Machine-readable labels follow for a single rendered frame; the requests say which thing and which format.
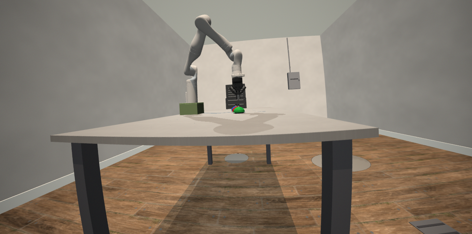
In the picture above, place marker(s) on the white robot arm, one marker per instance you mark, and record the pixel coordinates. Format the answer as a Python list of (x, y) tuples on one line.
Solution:
[(203, 23)]

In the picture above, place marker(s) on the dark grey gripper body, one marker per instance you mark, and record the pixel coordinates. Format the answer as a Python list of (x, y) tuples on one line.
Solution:
[(237, 81)]

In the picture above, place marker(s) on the green dome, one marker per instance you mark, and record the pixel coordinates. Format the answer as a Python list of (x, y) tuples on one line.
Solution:
[(238, 110)]

